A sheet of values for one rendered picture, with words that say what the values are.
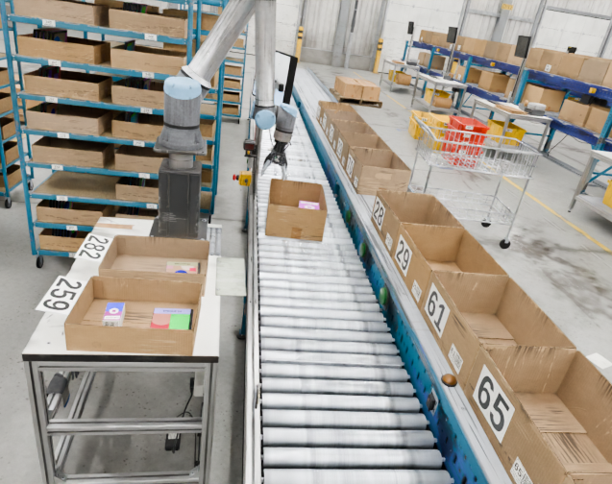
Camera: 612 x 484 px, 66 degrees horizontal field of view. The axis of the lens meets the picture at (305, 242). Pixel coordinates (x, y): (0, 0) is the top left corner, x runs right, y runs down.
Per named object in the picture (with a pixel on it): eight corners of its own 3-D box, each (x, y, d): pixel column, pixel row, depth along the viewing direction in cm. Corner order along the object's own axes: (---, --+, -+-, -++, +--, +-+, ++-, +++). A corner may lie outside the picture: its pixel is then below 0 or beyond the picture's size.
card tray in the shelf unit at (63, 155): (32, 161, 284) (30, 145, 279) (50, 147, 311) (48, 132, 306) (103, 167, 291) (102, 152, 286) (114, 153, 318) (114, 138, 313)
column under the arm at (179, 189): (147, 241, 213) (146, 171, 199) (155, 217, 236) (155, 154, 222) (206, 244, 218) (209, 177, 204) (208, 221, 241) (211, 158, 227)
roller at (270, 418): (255, 418, 138) (257, 404, 136) (424, 422, 146) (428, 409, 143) (255, 431, 133) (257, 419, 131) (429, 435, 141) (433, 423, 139)
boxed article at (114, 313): (125, 313, 164) (124, 302, 162) (120, 331, 155) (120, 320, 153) (108, 313, 163) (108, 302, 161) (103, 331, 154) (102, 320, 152)
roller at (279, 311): (255, 313, 184) (256, 302, 182) (382, 320, 192) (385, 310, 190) (255, 321, 179) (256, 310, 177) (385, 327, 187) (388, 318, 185)
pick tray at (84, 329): (92, 299, 169) (90, 275, 165) (202, 304, 175) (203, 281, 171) (64, 350, 144) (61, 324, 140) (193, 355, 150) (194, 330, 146)
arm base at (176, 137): (157, 148, 198) (157, 125, 194) (160, 136, 215) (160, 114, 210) (203, 152, 202) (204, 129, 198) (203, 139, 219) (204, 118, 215)
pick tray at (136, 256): (115, 254, 199) (115, 233, 194) (208, 260, 205) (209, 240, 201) (98, 292, 174) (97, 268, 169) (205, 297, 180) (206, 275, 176)
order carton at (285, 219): (267, 205, 270) (270, 177, 263) (318, 211, 273) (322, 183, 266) (264, 235, 235) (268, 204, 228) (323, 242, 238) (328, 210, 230)
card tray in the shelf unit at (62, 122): (26, 127, 276) (24, 109, 271) (48, 116, 303) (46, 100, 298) (98, 135, 280) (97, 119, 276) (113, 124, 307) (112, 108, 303)
